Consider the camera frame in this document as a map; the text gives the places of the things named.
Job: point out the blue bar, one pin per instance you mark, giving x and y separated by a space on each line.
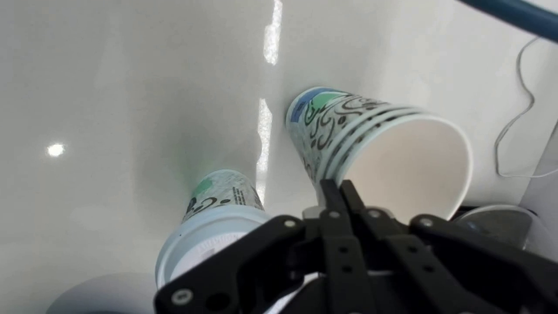
518 12

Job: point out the stack of printed paper cups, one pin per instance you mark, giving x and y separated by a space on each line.
392 161

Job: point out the printed paper cup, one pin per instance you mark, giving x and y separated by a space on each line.
209 222

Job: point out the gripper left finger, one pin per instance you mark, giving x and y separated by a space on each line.
261 253

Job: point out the grey round object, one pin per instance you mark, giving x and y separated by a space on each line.
501 224

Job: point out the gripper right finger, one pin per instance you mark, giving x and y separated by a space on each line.
462 261

